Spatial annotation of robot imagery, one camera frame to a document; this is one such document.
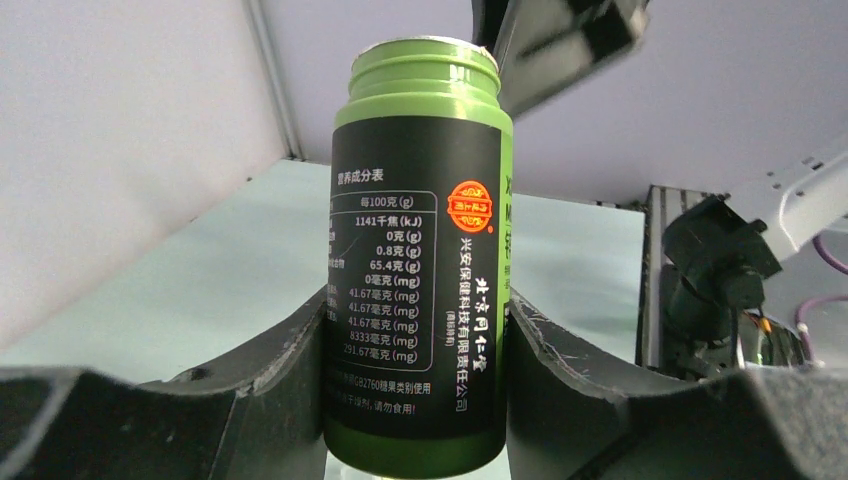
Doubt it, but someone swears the left aluminium corner post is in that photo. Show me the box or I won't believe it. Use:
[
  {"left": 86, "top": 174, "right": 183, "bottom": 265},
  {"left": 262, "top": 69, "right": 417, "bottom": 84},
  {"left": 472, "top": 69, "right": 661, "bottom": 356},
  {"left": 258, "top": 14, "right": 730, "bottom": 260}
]
[{"left": 243, "top": 0, "right": 307, "bottom": 162}]

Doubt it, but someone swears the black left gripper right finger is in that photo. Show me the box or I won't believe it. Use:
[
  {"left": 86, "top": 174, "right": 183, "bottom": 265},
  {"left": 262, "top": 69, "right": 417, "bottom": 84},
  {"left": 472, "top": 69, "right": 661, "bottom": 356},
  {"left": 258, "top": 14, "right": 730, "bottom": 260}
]
[{"left": 505, "top": 294, "right": 847, "bottom": 479}]

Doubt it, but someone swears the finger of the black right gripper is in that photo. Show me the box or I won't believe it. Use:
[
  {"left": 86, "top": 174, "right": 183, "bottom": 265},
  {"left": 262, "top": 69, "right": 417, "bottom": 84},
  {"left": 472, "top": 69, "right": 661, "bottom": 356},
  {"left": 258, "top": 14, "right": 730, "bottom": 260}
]
[{"left": 471, "top": 0, "right": 649, "bottom": 120}]

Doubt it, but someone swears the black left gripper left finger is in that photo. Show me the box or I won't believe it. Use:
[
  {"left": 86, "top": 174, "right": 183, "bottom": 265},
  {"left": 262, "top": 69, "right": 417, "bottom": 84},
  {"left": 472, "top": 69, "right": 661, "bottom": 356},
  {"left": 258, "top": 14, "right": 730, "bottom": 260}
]
[{"left": 1, "top": 291, "right": 327, "bottom": 479}]

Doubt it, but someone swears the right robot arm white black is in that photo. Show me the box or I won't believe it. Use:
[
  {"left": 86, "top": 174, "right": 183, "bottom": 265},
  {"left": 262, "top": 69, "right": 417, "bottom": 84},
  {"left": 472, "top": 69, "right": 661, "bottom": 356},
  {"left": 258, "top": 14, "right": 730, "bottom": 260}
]
[{"left": 472, "top": 1, "right": 847, "bottom": 340}]

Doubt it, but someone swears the green pill bottle black label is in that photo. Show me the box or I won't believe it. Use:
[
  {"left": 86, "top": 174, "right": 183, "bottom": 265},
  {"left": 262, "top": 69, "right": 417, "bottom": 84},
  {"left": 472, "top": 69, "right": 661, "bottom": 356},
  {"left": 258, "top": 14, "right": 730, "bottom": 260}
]
[{"left": 322, "top": 36, "right": 513, "bottom": 479}]

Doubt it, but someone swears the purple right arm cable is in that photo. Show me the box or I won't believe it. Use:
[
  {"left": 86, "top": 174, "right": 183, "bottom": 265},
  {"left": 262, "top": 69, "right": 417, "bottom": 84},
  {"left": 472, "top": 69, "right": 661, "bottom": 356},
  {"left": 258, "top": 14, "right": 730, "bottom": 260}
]
[{"left": 794, "top": 235, "right": 848, "bottom": 364}]

